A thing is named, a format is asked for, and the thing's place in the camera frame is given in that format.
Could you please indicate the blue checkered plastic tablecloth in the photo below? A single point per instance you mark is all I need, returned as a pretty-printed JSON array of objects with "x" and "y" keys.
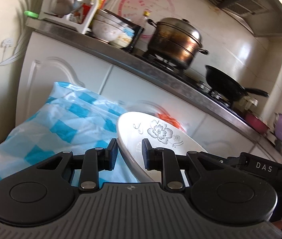
[{"x": 56, "y": 119}]

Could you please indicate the white utensil rack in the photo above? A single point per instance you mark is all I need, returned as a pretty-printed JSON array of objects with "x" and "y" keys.
[{"x": 88, "y": 12}]

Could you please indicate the gas stove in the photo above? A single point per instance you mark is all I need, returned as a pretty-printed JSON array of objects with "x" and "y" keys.
[{"x": 195, "y": 79}]

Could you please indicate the orange packet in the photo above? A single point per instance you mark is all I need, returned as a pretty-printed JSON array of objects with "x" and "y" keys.
[{"x": 168, "y": 118}]

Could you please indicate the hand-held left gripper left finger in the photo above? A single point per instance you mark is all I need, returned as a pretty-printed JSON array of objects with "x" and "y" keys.
[{"x": 113, "y": 154}]

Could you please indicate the steel steamer pot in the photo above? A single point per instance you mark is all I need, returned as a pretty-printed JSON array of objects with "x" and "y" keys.
[{"x": 175, "y": 42}]

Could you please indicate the pink wall sticker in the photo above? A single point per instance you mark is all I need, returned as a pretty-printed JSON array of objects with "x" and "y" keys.
[{"x": 155, "y": 2}]

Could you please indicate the steel ladle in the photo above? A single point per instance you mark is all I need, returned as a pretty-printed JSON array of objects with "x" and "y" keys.
[
  {"x": 79, "y": 1},
  {"x": 61, "y": 2}
]

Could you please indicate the large white floral plate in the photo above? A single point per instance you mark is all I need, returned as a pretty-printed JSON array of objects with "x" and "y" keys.
[{"x": 131, "y": 129}]

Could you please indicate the black wok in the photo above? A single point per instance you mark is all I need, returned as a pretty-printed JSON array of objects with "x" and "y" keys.
[{"x": 220, "y": 79}]

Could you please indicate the steel kitchen countertop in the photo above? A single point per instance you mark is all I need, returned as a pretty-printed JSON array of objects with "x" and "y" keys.
[{"x": 136, "y": 64}]

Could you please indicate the black dish rack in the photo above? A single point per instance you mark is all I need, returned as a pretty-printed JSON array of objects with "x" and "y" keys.
[{"x": 138, "y": 37}]

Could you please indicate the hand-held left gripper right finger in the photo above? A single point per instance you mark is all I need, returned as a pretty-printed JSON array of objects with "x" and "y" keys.
[{"x": 146, "y": 154}]

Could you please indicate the white cabinet door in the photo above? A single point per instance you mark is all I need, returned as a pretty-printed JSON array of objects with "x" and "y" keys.
[
  {"x": 143, "y": 89},
  {"x": 225, "y": 134},
  {"x": 56, "y": 54}
]

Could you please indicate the red snack packet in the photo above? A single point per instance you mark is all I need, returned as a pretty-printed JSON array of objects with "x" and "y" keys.
[{"x": 84, "y": 11}]

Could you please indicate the white refrigerator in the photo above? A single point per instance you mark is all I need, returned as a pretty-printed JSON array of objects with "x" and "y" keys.
[{"x": 3, "y": 79}]

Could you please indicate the white floral bowl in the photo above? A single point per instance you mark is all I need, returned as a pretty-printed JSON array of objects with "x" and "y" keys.
[{"x": 106, "y": 32}]

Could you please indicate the pink pan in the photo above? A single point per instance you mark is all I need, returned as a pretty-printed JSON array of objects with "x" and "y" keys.
[{"x": 257, "y": 124}]

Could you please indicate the green plastic clip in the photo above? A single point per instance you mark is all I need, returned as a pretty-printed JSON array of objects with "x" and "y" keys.
[{"x": 31, "y": 14}]

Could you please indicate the range hood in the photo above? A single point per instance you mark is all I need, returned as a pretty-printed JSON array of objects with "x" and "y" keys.
[{"x": 243, "y": 7}]

